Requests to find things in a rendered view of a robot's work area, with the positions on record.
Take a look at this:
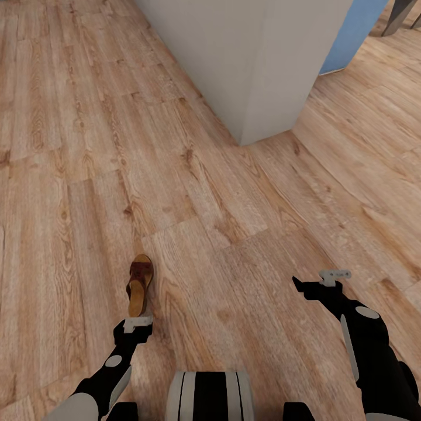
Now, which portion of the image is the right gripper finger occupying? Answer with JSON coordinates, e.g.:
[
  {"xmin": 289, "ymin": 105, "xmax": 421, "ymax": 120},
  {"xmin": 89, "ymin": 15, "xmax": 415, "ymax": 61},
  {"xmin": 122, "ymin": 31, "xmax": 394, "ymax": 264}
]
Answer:
[{"xmin": 292, "ymin": 277, "xmax": 305, "ymax": 293}]

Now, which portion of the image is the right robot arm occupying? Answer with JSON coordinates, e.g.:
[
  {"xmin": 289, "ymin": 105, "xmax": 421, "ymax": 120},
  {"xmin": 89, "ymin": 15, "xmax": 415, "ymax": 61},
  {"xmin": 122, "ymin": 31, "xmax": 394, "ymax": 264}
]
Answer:
[{"xmin": 292, "ymin": 270, "xmax": 421, "ymax": 421}]

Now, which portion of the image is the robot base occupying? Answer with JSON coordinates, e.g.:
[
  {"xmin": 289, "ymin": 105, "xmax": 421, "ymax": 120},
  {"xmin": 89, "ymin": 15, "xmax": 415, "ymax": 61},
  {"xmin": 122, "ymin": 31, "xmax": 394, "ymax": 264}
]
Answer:
[{"xmin": 107, "ymin": 402, "xmax": 315, "ymax": 421}]

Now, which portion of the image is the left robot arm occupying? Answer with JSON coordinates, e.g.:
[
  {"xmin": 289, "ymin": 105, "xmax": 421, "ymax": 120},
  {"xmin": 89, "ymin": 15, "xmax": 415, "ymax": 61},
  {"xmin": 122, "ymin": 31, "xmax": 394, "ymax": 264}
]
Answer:
[{"xmin": 41, "ymin": 316, "xmax": 153, "ymax": 421}]

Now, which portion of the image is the sandal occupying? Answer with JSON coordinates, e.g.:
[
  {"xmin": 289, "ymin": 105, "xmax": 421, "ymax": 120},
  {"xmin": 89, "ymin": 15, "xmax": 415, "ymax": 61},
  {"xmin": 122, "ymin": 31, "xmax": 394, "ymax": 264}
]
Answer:
[{"xmin": 126, "ymin": 254, "xmax": 154, "ymax": 318}]

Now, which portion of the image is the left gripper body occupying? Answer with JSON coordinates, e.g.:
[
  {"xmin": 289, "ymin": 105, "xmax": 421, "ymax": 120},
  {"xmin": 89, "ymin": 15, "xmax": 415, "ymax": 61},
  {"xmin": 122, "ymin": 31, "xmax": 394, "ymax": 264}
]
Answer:
[{"xmin": 114, "ymin": 326, "xmax": 148, "ymax": 349}]

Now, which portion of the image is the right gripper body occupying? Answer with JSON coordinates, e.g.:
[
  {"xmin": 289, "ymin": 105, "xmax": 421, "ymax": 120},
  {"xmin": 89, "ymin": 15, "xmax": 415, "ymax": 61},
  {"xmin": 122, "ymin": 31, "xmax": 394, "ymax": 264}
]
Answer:
[{"xmin": 303, "ymin": 281, "xmax": 344, "ymax": 309}]

